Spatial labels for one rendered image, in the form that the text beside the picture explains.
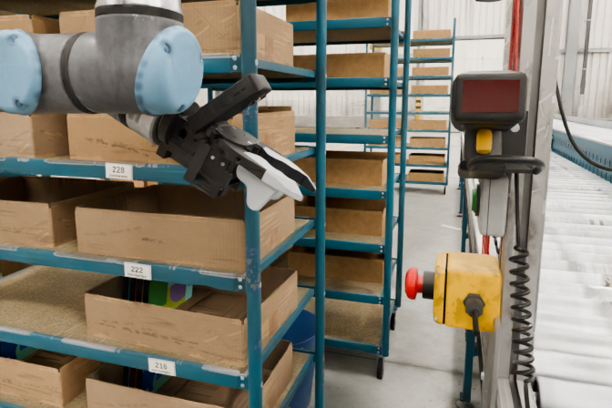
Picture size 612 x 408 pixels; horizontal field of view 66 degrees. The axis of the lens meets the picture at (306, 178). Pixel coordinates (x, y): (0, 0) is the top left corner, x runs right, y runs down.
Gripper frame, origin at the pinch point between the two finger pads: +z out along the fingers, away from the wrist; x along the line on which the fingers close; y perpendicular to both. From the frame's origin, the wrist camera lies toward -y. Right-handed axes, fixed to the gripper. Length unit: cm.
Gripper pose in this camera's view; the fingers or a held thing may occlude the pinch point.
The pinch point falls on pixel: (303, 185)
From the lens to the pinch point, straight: 60.6
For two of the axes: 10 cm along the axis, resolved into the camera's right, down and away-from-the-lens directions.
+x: -2.8, 1.5, -9.5
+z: 8.3, 5.3, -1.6
